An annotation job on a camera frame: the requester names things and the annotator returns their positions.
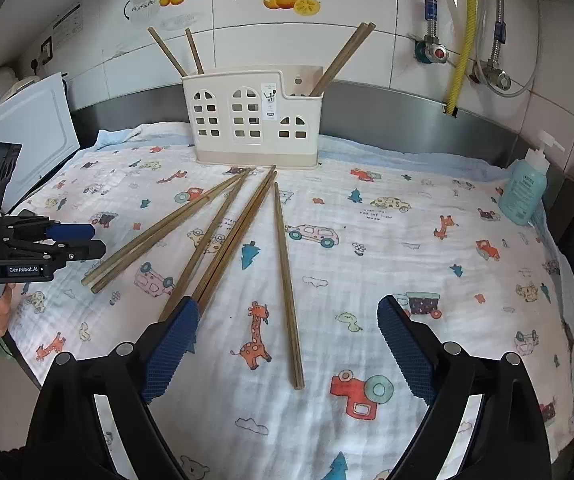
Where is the wooden chopstick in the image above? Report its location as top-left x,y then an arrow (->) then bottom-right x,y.
81,168 -> 251,288
274,182 -> 305,390
159,169 -> 250,322
90,195 -> 211,294

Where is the wooden chopstick pair one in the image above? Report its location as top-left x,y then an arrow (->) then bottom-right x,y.
196,171 -> 280,311
190,164 -> 277,304

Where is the printed white cloth mat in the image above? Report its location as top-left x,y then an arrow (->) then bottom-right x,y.
10,123 -> 574,479

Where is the white cutting board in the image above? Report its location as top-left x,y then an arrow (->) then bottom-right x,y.
0,73 -> 80,212

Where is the teal soap pump bottle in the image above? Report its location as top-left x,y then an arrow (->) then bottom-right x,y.
498,129 -> 566,226

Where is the light blue towel under mat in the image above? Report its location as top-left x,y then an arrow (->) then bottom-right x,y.
89,130 -> 514,182

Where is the chopstick in holder far left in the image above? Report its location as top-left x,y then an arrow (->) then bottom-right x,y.
147,26 -> 187,78

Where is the cream plastic utensil holder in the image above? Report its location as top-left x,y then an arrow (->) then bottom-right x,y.
183,65 -> 323,168

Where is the chopstick in holder pair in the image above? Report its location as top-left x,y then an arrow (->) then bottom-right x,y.
313,22 -> 377,98
308,22 -> 370,98

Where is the red knob water valve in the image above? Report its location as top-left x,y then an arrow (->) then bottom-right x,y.
414,36 -> 448,64

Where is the wall power socket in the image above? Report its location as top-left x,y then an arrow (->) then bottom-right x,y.
30,37 -> 54,77

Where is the steel braided hose right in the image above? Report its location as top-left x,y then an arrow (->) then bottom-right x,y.
472,0 -> 543,99

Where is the yellow corrugated gas hose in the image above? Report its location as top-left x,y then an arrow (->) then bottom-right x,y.
443,0 -> 481,117

